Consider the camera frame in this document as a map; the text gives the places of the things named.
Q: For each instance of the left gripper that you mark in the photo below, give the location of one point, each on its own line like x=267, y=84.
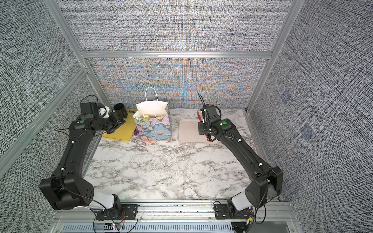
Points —
x=117, y=123

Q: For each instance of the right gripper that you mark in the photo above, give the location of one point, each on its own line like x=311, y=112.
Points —
x=202, y=131

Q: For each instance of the floral paper gift bag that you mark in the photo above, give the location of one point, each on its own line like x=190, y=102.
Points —
x=158, y=126

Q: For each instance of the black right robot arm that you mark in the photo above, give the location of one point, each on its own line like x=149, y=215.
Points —
x=266, y=180

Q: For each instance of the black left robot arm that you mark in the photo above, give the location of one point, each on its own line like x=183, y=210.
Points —
x=66, y=188

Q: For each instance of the beige bread tray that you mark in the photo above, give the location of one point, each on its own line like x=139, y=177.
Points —
x=188, y=132

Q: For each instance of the black cup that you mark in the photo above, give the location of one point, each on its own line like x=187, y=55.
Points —
x=120, y=111

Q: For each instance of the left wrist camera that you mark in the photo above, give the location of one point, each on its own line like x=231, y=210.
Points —
x=93, y=110

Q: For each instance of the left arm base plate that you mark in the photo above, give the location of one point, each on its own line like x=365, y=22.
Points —
x=126, y=212

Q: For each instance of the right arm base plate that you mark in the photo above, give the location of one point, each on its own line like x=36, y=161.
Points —
x=227, y=211

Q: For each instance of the aluminium front rail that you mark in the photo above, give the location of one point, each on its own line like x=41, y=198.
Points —
x=181, y=211

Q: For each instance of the white slotted cable duct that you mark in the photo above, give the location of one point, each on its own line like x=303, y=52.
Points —
x=150, y=227

